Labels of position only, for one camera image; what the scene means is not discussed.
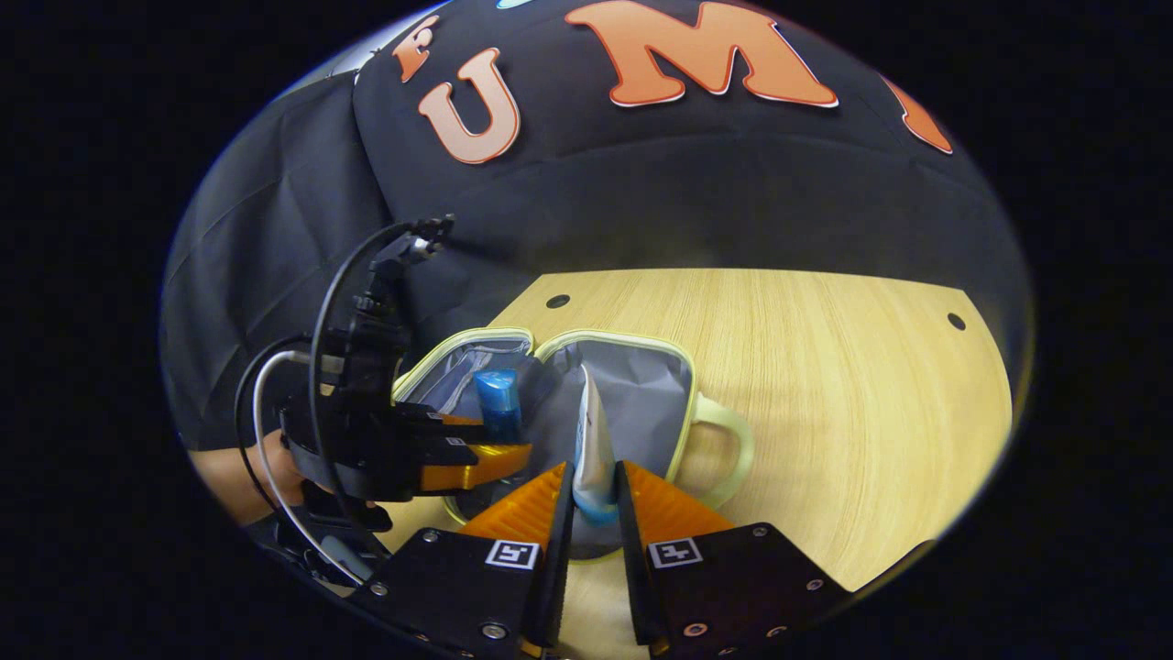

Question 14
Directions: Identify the pale yellow small suitcase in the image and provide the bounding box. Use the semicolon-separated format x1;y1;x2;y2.
392;327;757;560

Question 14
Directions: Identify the white and blue cosmetic tube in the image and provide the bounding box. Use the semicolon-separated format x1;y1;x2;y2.
573;365;620;526

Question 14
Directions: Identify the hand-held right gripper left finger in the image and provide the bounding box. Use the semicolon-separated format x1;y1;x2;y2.
353;461;576;660

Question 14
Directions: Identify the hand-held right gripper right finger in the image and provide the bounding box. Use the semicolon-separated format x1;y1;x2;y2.
614;460;858;660

